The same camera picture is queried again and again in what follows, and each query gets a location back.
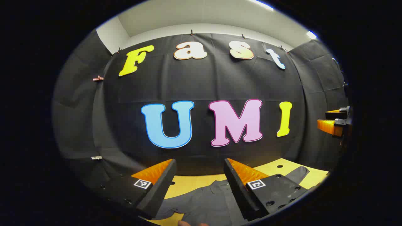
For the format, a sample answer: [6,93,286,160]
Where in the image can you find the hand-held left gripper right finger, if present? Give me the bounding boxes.
[224,158,311,222]

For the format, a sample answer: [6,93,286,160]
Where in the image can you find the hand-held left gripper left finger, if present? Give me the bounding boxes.
[93,159,178,220]

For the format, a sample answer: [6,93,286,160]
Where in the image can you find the grey long-sleeved shirt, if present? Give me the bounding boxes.
[154,166,310,226]

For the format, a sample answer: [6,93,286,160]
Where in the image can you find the black backdrop cloth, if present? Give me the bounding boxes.
[52,30,349,189]

